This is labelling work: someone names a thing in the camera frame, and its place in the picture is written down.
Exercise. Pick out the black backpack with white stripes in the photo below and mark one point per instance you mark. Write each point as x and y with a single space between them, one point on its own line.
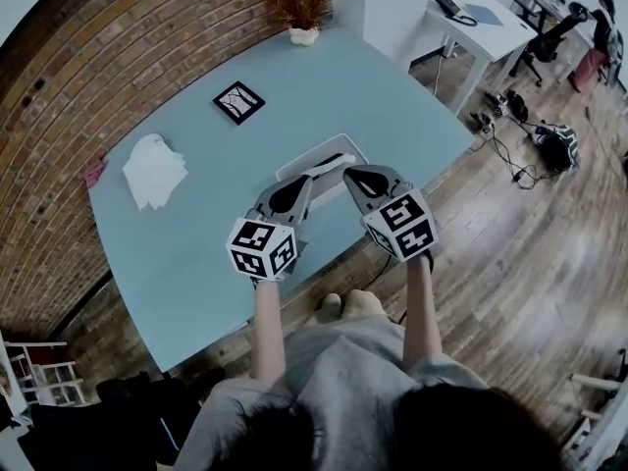
557 147

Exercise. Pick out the black desk phone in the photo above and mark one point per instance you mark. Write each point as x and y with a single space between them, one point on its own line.
441 0

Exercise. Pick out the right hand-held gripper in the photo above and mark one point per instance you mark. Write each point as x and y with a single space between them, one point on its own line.
402 224

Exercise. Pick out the white metal rack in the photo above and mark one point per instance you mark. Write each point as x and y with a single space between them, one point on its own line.
593 382

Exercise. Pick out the pink paper scrap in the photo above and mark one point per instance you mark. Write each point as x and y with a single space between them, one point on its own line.
94 173

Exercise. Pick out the blue notebook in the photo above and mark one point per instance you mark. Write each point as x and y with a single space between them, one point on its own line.
485 15

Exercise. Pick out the grey black device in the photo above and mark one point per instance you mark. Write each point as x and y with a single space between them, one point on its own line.
483 123

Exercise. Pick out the person's right forearm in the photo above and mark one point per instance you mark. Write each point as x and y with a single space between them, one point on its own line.
422 312

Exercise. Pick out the person's beige left slipper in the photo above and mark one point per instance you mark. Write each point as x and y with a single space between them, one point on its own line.
331 307

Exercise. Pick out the white cloth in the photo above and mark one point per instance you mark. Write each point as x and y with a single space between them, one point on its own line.
154 174

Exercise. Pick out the person's beige slipper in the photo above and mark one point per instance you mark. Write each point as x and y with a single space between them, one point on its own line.
331 307
365 304

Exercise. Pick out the white rectangular tray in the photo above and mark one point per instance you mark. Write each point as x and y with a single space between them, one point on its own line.
338 144

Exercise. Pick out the person's left forearm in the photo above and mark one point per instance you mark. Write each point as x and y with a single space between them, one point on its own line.
269 331

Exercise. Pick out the white desk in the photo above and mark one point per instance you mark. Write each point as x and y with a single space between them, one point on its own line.
490 37

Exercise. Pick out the white shelf frame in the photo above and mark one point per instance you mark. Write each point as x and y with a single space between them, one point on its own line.
34 344

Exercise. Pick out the black rounded device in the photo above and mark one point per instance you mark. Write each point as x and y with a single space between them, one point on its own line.
517 106

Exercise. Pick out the person's grey clothing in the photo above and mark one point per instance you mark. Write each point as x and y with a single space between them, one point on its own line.
343 385

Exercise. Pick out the black chair with headrest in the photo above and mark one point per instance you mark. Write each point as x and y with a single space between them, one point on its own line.
137 410

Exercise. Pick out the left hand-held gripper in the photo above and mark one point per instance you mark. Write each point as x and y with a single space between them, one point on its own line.
255 248

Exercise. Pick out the black wall socket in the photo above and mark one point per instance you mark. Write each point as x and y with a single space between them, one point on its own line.
25 101
38 85

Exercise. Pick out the dried plant in white pot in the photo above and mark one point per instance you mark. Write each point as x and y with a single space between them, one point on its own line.
304 36

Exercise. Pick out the black office chair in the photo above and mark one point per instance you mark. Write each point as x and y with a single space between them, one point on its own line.
549 42

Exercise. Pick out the white strip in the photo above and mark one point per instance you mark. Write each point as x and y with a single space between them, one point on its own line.
324 167

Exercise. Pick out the person's beige right slipper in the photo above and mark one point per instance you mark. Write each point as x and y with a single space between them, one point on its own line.
365 304

